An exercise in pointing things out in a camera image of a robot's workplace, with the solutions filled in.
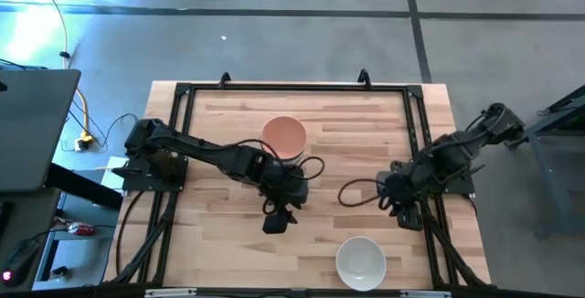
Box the white bowl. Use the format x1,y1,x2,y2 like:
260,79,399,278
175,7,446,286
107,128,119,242
335,236,388,292

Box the peach orange bowl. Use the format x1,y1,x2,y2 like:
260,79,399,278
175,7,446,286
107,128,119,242
261,115,308,161

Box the dark grey metal side table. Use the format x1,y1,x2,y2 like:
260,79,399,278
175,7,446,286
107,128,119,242
502,85,585,239

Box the black desk bar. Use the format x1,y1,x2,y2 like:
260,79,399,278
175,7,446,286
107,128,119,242
44,163,125,211

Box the red and white mouse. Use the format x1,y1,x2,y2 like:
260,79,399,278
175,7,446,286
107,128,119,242
67,221,97,238

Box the white shelf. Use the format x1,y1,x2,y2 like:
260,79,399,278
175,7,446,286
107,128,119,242
32,155,130,292

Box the yellow power plug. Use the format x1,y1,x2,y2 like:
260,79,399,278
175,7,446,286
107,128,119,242
74,133,96,153

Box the black computer mouse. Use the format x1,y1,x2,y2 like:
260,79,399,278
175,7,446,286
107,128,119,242
1,238,41,289

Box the grey laptop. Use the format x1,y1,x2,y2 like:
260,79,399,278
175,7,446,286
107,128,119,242
0,68,82,194

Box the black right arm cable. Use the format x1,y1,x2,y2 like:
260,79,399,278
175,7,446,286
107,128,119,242
337,177,390,209

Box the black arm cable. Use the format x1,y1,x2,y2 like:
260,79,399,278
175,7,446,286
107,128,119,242
337,177,390,209
262,138,327,183

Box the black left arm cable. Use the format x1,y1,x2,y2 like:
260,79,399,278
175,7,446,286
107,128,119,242
262,138,327,183

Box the silver aluminium bracket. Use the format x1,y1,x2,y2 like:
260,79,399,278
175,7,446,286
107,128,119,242
144,288,198,298
399,290,452,298

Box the black aluminium table frame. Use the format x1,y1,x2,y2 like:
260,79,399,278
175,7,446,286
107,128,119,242
102,80,493,291

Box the thin black floor cable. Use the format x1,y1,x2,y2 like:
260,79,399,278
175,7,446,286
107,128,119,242
68,99,141,154

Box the yellow power cable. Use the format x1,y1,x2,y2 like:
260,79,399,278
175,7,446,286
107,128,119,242
29,0,92,146

